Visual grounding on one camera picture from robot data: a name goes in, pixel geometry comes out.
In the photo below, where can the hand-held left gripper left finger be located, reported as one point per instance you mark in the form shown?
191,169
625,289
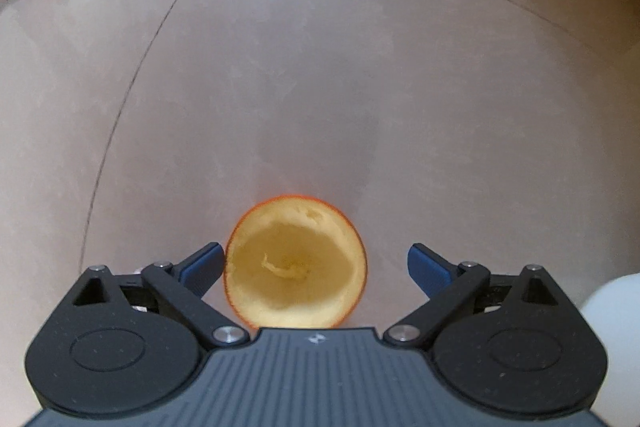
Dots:
200,267

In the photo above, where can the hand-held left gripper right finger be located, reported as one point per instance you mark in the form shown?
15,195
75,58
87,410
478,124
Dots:
425,267

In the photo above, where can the hollow orange peel half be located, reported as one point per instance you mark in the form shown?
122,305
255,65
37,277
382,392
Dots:
295,267

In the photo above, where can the white plastic trash bin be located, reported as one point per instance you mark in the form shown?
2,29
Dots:
620,332

